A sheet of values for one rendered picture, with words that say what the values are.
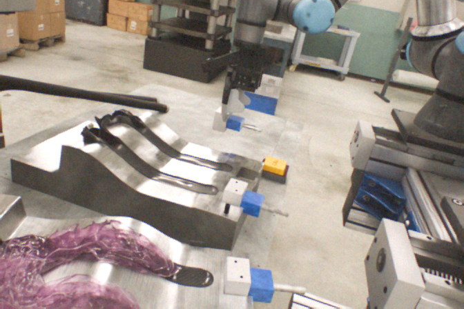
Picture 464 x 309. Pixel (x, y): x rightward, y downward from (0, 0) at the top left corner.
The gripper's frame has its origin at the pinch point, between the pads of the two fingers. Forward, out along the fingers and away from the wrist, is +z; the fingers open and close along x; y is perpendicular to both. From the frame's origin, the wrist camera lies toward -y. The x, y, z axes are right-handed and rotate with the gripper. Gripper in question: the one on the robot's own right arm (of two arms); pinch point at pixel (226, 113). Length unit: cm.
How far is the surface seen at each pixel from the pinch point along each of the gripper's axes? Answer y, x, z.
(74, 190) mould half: -20.0, -36.0, 11.6
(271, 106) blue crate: -18, 281, 84
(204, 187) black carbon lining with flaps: 4.8, -27.8, 6.6
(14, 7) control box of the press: -73, 4, -14
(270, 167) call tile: 15.4, -0.5, 12.0
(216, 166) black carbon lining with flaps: 4.2, -17.7, 6.8
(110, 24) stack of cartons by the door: -388, 543, 87
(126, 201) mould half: -8.2, -36.0, 10.0
